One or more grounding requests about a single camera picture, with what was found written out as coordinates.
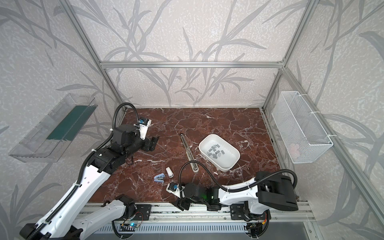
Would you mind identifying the aluminium cage frame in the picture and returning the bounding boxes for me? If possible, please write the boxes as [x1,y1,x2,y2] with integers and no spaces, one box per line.
[59,1,384,223]

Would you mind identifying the green circuit board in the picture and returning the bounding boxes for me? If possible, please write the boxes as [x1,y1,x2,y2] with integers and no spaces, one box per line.
[120,222,142,232]

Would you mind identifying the white wire mesh basket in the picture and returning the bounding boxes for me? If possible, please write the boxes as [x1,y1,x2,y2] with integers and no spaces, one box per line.
[272,91,333,164]

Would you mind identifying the grey staple strips pile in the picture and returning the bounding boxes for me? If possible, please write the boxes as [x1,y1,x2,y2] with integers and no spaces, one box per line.
[207,144,225,159]

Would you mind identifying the pink item in basket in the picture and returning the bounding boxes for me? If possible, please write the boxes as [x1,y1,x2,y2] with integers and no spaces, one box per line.
[288,144,301,159]

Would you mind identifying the blue staple remover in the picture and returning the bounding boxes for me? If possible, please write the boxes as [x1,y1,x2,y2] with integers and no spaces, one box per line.
[154,173,165,183]

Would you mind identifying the clear plastic wall bin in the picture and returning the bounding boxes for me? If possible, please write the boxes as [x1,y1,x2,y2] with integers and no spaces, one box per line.
[9,94,98,163]

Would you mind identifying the white plastic tray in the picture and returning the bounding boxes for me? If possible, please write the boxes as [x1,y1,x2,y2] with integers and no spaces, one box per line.
[199,134,241,172]

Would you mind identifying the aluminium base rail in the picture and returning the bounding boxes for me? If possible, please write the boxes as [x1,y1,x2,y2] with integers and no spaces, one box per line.
[135,202,316,223]

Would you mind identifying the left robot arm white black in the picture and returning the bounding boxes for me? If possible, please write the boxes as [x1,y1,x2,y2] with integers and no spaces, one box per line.
[20,119,158,240]

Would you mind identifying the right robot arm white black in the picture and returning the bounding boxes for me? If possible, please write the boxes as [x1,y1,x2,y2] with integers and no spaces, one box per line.
[167,170,299,221]

